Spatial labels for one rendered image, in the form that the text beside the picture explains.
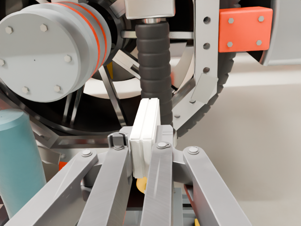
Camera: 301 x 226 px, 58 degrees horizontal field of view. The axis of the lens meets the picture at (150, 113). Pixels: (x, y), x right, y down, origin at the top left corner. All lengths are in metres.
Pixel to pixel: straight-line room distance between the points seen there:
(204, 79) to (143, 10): 0.27
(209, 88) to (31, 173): 0.37
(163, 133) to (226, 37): 0.35
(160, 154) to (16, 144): 0.40
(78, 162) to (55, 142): 0.52
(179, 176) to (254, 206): 1.24
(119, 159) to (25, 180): 0.42
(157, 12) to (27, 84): 0.23
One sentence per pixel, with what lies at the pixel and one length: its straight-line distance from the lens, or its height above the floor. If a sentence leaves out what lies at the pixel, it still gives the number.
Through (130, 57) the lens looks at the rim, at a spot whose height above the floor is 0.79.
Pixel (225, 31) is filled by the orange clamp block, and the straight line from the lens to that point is 0.51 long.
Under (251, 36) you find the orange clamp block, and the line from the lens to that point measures 0.53.
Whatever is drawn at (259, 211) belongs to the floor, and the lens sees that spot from 1.38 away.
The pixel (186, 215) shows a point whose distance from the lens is 1.09.
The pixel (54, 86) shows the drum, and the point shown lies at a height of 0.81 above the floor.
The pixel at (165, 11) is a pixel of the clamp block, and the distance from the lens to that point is 0.28.
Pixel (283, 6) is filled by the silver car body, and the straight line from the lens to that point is 0.70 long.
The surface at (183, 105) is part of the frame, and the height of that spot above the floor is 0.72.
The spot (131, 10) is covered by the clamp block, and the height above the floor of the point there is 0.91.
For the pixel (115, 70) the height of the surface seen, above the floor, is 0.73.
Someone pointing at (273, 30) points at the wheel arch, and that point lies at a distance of 0.70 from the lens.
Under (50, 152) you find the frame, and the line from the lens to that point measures 0.65.
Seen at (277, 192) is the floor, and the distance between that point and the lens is 1.50.
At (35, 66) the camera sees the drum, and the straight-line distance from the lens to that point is 0.42.
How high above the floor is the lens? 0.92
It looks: 24 degrees down
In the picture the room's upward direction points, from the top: 4 degrees counter-clockwise
